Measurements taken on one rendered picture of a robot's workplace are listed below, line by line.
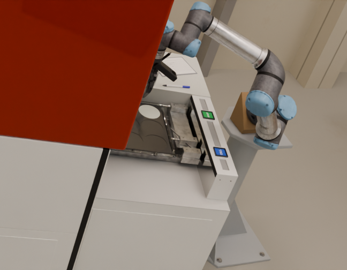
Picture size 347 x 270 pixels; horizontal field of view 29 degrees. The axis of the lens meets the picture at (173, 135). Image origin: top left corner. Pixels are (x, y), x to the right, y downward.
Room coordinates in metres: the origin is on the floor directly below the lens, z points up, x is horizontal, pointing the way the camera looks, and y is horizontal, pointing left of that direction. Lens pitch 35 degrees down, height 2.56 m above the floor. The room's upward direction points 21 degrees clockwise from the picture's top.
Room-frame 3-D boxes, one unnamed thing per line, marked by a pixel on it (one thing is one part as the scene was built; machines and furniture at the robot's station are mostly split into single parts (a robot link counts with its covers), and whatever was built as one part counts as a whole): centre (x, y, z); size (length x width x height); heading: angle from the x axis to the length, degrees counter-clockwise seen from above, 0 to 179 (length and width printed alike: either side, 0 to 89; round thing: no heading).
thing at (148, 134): (2.38, 0.20, 0.90); 0.34 x 0.34 x 0.01; 22
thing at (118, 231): (2.49, 0.13, 0.41); 0.96 x 0.64 x 0.82; 22
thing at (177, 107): (2.65, 0.02, 0.89); 0.08 x 0.03 x 0.03; 112
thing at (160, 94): (2.77, 0.25, 0.89); 0.62 x 0.35 x 0.14; 112
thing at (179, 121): (2.50, -0.04, 0.87); 0.36 x 0.08 x 0.03; 22
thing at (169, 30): (2.34, 0.18, 1.38); 0.09 x 0.08 x 0.11; 86
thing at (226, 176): (2.46, -0.16, 0.89); 0.55 x 0.09 x 0.14; 22
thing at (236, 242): (2.91, -0.43, 0.41); 0.51 x 0.44 x 0.82; 126
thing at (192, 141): (2.42, -0.07, 0.89); 0.08 x 0.03 x 0.03; 112
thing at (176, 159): (2.29, 0.10, 0.84); 0.50 x 0.02 x 0.03; 112
